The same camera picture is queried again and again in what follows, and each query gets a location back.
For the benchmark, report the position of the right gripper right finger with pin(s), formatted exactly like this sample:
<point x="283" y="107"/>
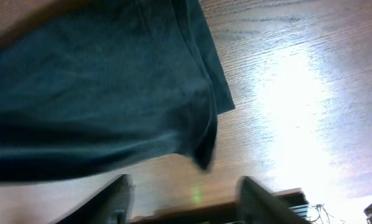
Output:
<point x="255" y="205"/>

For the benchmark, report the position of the dark teal t-shirt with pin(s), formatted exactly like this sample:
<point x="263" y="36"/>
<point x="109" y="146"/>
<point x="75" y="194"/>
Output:
<point x="109" y="85"/>

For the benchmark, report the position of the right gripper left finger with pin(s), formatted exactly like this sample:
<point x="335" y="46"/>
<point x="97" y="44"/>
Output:
<point x="110" y="206"/>

